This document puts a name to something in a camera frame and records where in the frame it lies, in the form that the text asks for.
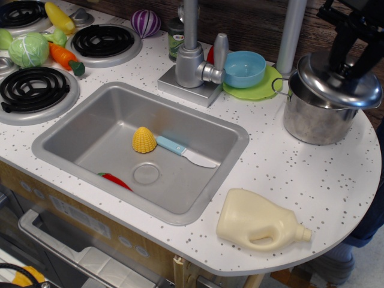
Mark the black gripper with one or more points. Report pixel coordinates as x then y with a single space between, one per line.
364 22

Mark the steel pot lid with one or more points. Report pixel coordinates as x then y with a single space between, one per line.
364 92

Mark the stainless steel pot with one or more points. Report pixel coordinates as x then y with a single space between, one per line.
310 118

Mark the green plastic plate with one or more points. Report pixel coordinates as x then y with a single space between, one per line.
262 90

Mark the light blue plastic bowl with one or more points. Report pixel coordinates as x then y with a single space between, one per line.
244 69

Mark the red toy tomato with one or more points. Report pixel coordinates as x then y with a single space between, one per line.
210 56

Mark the silver toy faucet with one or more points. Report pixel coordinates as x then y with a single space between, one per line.
193 78

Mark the cream plastic jug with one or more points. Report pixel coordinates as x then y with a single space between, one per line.
254 222

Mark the purple toy onion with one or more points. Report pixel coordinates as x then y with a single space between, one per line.
145 22

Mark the yellow toy corn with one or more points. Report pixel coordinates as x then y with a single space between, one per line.
143 140

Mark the back right black burner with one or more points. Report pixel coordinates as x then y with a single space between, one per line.
104 45

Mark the black burner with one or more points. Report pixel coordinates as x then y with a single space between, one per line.
104 45
35 95
20 17

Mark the grey stove knob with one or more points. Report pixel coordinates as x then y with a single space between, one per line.
81 18
7 67

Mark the red toy chili pepper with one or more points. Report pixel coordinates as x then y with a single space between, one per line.
114 179

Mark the grey toy sink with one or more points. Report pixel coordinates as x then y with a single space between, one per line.
96 137

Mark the yellow toy squash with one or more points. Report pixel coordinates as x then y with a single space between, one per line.
59 19

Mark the orange toy carrot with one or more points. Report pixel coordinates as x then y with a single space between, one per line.
66 59

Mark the light green toy vegetable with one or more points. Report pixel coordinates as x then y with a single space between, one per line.
56 37

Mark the green toy cabbage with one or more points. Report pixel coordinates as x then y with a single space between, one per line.
29 50

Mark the front left black burner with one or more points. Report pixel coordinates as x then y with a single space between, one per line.
35 95

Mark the back left black burner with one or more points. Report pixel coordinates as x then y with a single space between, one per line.
20 17

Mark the grey stove knob left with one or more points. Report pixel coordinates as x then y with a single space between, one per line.
7 67

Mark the pale green toy pear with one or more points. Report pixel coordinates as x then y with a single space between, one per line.
5 39

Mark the toy oven door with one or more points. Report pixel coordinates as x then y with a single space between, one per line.
68 256

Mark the grey vertical post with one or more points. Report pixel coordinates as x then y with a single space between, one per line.
290 37

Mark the blue handled toy knife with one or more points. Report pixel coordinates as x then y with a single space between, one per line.
182 151

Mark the yellow object with black cable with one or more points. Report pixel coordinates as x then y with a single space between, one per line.
26 276

